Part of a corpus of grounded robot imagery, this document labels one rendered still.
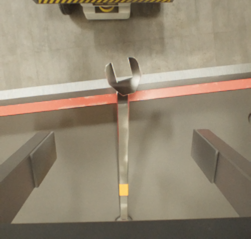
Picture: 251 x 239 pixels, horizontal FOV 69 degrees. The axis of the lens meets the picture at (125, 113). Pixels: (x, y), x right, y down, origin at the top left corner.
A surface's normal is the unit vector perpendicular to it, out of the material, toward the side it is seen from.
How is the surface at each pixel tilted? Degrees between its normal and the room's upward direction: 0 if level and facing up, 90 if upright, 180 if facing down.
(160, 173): 0
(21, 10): 0
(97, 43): 0
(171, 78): 14
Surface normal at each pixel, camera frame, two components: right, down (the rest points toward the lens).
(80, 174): 0.03, 0.07
